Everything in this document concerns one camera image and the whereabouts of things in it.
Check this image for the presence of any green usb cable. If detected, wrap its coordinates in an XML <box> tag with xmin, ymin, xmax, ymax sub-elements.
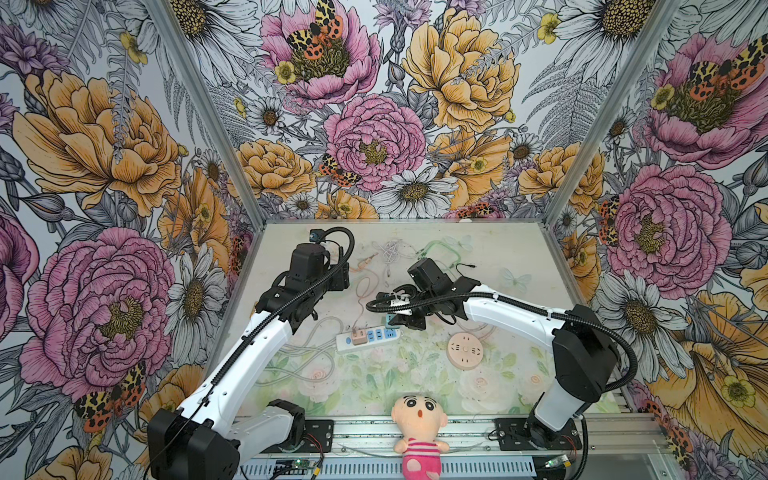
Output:
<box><xmin>417</xmin><ymin>239</ymin><xmax>463</xmax><ymax>271</ymax></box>

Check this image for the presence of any white tangled cable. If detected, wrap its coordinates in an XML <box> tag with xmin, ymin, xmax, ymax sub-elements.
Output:
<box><xmin>371</xmin><ymin>238</ymin><xmax>409</xmax><ymax>283</ymax></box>

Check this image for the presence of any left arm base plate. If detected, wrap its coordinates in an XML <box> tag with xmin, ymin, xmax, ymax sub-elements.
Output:
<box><xmin>297</xmin><ymin>419</ymin><xmax>335</xmax><ymax>454</ymax></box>

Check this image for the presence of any power strip translucent cable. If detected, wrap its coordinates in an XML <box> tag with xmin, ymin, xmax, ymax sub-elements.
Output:
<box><xmin>257</xmin><ymin>315</ymin><xmax>349</xmax><ymax>386</ymax></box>

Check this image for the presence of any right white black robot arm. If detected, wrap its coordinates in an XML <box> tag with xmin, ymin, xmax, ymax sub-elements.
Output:
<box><xmin>365</xmin><ymin>258</ymin><xmax>639</xmax><ymax>453</ymax></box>

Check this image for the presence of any green circuit board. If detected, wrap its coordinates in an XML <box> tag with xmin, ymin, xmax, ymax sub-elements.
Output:
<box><xmin>272</xmin><ymin>458</ymin><xmax>319</xmax><ymax>479</ymax></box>

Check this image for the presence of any plush doll pink dress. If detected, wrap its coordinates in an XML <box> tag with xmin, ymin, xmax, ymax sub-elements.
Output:
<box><xmin>391</xmin><ymin>394</ymin><xmax>450</xmax><ymax>480</ymax></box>

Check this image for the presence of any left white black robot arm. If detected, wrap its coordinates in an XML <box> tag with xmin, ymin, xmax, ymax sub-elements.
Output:
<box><xmin>143</xmin><ymin>226</ymin><xmax>355</xmax><ymax>479</ymax></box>

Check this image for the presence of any teal charger plug light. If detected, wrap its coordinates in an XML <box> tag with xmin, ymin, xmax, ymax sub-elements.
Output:
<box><xmin>386</xmin><ymin>314</ymin><xmax>399</xmax><ymax>329</ymax></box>

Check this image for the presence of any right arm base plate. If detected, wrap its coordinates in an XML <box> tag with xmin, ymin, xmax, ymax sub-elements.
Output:
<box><xmin>492</xmin><ymin>417</ymin><xmax>582</xmax><ymax>451</ymax></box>

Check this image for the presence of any white blue power strip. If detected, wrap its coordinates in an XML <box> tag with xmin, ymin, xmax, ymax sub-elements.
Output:
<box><xmin>336</xmin><ymin>325</ymin><xmax>402</xmax><ymax>353</ymax></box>

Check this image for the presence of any pink multi-head cable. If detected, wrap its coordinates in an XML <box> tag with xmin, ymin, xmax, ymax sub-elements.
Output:
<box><xmin>350</xmin><ymin>254</ymin><xmax>385</xmax><ymax>331</ymax></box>

